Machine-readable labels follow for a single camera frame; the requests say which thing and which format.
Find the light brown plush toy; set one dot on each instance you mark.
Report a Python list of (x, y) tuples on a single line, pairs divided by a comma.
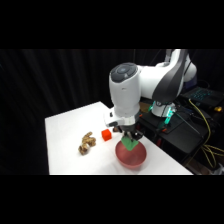
[(86, 144)]

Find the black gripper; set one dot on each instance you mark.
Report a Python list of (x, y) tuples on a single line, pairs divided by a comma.
[(128, 124)]

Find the black robot stand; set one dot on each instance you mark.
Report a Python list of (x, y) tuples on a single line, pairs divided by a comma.
[(180, 133)]

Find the small yellow object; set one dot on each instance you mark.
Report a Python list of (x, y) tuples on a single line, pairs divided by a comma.
[(217, 108)]

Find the green triangle block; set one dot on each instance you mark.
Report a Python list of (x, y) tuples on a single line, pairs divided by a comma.
[(129, 143)]

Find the black laptop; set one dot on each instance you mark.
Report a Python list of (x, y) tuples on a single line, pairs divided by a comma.
[(203, 95)]

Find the pink bowl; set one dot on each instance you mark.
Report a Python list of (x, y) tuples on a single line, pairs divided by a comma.
[(130, 157)]

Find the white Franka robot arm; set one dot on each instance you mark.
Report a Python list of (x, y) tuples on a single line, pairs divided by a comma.
[(125, 90)]

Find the red cube block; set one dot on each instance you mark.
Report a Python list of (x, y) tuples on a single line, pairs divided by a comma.
[(106, 134)]

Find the black curtain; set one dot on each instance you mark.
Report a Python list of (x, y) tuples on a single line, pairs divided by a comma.
[(36, 86)]

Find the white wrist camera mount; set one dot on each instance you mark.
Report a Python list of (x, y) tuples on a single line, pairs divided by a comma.
[(109, 118)]

